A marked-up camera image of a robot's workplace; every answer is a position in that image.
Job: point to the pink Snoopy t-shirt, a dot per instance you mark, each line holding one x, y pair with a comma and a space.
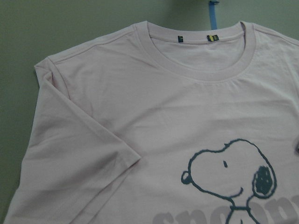
150, 125

